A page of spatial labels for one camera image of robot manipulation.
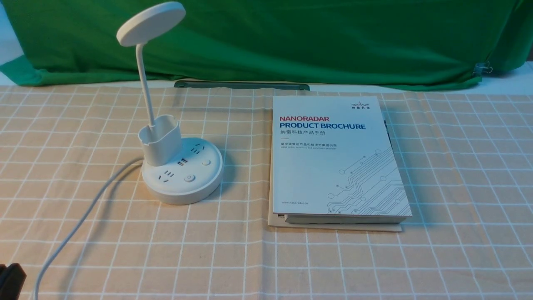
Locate white desk lamp with sockets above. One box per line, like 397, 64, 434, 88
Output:
116, 1, 224, 205

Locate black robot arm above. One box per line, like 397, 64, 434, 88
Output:
0, 263, 27, 300

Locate white Nanoradar product brochure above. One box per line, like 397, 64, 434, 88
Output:
271, 95, 412, 225

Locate grey bar at table edge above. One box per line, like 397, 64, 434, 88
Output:
174, 80, 310, 91

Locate beige checked tablecloth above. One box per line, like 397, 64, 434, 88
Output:
0, 86, 533, 300

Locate metal binder clip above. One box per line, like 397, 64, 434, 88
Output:
472, 61, 493, 77

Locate white lamp power cord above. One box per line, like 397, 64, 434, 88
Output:
33, 157, 144, 300

